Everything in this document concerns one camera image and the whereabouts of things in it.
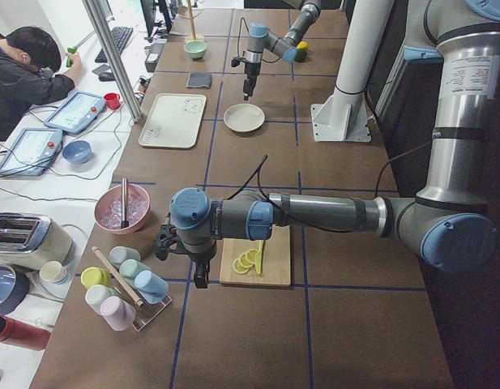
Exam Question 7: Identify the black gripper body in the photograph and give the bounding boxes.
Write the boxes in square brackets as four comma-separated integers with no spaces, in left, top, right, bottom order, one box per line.
[189,242,217,280]
[243,62,259,94]

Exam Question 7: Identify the cream round plate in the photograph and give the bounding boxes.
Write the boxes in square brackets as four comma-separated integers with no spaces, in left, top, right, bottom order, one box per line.
[223,103,265,133]

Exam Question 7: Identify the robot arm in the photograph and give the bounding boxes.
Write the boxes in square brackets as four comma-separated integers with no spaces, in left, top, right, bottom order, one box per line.
[232,0,322,101]
[156,1,500,289]

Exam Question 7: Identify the white bear tray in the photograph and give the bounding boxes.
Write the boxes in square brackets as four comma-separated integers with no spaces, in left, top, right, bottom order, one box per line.
[138,93,207,149]

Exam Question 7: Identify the lemon slice near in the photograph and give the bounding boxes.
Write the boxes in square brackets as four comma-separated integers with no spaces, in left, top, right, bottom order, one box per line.
[232,259,251,275]

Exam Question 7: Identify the lemon slice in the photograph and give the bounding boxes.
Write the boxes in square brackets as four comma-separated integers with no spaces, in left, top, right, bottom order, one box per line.
[232,259,251,275]
[246,249,259,266]
[238,253,254,268]

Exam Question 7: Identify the lemon slice middle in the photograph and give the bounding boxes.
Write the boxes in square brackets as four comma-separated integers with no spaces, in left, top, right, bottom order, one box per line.
[238,253,254,268]

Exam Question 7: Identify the lemon slice far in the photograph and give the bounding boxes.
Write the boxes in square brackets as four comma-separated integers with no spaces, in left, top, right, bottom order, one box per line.
[246,249,259,266]

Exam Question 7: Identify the light blue cup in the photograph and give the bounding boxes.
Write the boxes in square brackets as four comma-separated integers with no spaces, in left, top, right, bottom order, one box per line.
[135,270,169,304]

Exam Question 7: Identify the folded grey cloth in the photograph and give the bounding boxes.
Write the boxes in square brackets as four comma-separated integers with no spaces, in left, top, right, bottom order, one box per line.
[186,72,212,89]

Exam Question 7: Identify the yellow-green plastic knife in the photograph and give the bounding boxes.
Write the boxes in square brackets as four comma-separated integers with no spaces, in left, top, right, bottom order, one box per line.
[254,240,265,276]

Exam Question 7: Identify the mint green bowl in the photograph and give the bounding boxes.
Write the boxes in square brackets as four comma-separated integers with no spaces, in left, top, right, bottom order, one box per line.
[184,40,207,60]

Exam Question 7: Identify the mint green cup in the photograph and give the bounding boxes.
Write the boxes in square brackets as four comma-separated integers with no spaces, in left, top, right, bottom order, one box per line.
[119,259,151,287]

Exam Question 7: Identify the wooden cutting board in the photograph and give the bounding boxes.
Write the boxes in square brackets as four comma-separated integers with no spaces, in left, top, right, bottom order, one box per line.
[220,227,291,287]

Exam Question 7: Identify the wooden mug tree stand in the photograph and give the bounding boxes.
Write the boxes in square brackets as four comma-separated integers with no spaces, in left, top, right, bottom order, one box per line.
[185,0,206,43]

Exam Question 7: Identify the grey cup in rack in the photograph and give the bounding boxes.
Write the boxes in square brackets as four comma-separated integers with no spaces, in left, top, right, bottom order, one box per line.
[109,246,141,267]

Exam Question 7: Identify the steel black-tipped tongs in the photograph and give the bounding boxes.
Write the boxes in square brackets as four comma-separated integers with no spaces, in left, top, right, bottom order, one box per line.
[120,177,129,229]

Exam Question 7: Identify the pink cup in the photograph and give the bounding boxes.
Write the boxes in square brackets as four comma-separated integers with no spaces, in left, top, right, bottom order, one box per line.
[100,296,136,331]

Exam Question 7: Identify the pink bowl with ice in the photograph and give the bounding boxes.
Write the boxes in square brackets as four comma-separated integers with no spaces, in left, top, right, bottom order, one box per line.
[94,184,151,235]

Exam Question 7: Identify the white cup in rack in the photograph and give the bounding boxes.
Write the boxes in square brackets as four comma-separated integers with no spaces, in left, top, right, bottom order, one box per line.
[85,284,119,314]

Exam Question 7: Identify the yellow cup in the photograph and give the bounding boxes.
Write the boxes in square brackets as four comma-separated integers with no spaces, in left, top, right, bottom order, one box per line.
[80,267,111,290]

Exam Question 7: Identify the red mug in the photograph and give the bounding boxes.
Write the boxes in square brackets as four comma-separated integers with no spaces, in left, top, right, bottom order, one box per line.
[103,92,121,110]

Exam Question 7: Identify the black keyboard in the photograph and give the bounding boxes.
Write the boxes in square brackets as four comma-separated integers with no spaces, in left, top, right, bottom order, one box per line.
[95,27,133,63]

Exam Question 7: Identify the black computer mouse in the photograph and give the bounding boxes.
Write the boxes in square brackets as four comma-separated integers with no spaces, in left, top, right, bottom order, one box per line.
[98,71,115,82]

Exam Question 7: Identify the cream blue-striped cup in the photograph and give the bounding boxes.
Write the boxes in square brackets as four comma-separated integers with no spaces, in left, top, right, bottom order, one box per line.
[39,261,70,284]

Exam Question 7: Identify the blue bowl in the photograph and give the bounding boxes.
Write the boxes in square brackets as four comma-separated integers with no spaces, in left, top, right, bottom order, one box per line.
[62,140,92,164]

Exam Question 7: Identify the teach pendant far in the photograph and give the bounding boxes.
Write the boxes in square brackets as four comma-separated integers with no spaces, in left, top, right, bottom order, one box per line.
[43,91,105,135]

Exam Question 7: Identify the teach pendant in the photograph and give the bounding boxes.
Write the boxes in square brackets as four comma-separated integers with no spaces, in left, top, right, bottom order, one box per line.
[43,91,105,135]
[0,128,63,177]

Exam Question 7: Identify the cream steel toaster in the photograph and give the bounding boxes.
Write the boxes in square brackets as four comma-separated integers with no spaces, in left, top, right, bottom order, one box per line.
[0,212,73,270]

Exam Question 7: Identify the red thermos bottle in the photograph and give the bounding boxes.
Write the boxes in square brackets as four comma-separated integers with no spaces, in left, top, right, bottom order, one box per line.
[0,315,51,351]

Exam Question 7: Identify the teach pendant near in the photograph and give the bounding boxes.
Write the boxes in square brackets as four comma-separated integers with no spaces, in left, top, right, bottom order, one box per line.
[0,128,63,177]

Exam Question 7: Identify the seated person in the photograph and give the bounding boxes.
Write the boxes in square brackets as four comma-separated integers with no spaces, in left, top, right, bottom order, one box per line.
[0,27,83,142]

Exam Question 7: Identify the white wire cup rack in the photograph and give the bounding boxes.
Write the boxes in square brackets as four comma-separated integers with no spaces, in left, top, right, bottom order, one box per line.
[112,279,172,331]

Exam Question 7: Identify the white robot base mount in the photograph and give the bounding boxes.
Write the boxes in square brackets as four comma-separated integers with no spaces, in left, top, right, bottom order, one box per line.
[311,0,394,142]

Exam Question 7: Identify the aluminium frame post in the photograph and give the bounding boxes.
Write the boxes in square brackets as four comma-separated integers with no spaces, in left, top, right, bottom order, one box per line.
[82,0,143,123]

